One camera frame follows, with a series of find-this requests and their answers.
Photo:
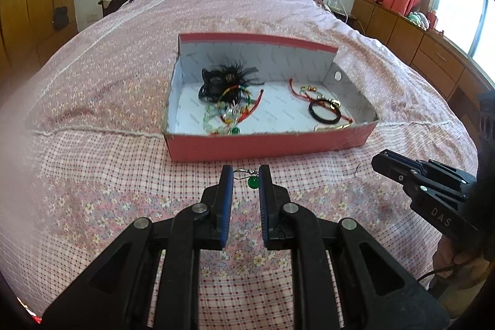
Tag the low wooden cabinet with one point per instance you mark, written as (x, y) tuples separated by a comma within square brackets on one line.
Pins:
[(417, 44)]

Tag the small black bag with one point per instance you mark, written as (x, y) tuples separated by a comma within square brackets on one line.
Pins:
[(60, 18)]

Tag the black feather hair accessory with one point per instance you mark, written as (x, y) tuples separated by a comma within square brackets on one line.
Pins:
[(222, 76)]

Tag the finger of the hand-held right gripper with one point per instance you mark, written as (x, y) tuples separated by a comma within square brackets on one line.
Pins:
[(421, 163), (394, 169)]

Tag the dark wooden nightstand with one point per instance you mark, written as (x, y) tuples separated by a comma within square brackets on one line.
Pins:
[(112, 7)]

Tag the green and white plush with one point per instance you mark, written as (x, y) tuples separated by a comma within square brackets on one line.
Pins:
[(418, 20)]

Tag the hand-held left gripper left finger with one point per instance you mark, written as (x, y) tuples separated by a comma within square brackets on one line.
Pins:
[(226, 206)]

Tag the window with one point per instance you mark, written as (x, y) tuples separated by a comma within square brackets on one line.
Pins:
[(464, 5)]

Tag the green stone earring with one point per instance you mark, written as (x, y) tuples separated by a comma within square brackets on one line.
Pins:
[(234, 130), (253, 183)]

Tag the red cardboard box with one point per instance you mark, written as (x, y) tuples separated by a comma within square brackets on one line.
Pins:
[(278, 113)]

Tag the person's right hand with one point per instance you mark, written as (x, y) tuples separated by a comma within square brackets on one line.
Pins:
[(464, 268)]

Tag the pink floral bedspread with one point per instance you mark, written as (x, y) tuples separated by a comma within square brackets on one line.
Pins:
[(96, 102)]

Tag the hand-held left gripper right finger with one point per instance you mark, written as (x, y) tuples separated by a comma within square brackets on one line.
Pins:
[(265, 206)]

